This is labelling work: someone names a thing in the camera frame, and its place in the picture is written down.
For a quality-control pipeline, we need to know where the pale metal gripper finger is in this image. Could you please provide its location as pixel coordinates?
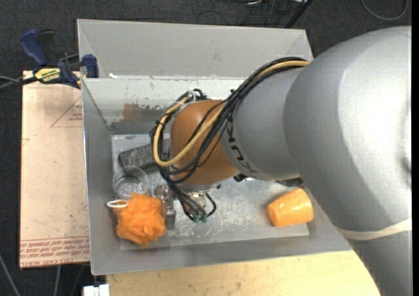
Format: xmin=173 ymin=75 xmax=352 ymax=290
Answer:
xmin=154 ymin=183 xmax=169 ymax=206
xmin=164 ymin=194 xmax=177 ymax=230

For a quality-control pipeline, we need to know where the orange mesh bath sponge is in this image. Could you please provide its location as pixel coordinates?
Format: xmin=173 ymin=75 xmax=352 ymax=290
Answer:
xmin=105 ymin=192 xmax=168 ymax=248

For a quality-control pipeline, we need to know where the clear glass cup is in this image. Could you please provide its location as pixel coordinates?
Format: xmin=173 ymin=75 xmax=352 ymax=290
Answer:
xmin=112 ymin=166 xmax=152 ymax=200

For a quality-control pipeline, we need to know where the dark green flat block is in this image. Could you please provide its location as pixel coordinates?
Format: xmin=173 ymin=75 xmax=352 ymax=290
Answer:
xmin=118 ymin=142 xmax=172 ymax=172

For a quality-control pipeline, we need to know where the orange plastic cup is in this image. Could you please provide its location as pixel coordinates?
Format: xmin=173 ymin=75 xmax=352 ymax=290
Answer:
xmin=266 ymin=187 xmax=315 ymax=228

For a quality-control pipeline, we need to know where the brown cardboard board, red print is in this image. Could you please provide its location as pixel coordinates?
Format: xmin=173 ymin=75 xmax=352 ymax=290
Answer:
xmin=19 ymin=70 xmax=91 ymax=269

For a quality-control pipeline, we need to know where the grey metal bin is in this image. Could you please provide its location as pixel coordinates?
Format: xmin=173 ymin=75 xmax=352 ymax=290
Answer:
xmin=77 ymin=18 xmax=353 ymax=276

